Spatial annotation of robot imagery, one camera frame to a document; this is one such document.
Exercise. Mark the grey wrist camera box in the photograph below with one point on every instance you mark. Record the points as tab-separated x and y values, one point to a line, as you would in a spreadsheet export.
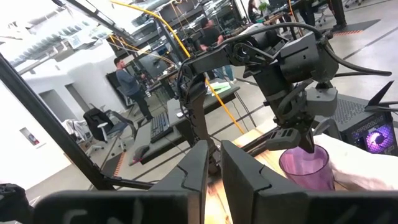
321	101

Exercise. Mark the black aluminium rig frame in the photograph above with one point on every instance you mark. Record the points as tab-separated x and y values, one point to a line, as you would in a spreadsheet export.
46	124

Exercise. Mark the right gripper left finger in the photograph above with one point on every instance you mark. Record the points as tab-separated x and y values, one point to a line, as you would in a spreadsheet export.
174	202

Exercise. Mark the purple plastic tumbler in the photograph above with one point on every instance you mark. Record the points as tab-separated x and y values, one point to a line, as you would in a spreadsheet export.
308	171

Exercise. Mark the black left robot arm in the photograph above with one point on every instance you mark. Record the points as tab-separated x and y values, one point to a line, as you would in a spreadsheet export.
199	93

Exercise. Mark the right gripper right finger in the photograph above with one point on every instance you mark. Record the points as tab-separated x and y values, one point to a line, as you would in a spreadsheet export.
264	205

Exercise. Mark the person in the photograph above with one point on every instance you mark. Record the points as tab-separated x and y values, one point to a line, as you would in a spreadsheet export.
129	84
339	12
211	35

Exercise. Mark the black computer tower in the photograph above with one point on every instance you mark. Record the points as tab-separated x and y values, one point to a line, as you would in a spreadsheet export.
357	124

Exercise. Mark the black desk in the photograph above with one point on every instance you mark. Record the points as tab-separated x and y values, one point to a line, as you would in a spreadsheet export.
183	112

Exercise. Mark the black office chair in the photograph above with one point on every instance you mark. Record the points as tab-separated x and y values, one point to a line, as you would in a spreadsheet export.
102	124

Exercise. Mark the white cloth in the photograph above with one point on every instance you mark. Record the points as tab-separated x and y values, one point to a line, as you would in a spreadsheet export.
363	168

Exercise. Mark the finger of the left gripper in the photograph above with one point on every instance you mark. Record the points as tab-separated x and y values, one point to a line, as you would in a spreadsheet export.
281	139
308	141

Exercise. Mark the black wifi antenna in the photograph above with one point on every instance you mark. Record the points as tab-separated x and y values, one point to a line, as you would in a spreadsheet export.
381	98

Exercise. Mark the black keyboard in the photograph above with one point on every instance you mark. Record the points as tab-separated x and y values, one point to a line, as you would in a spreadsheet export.
161	126

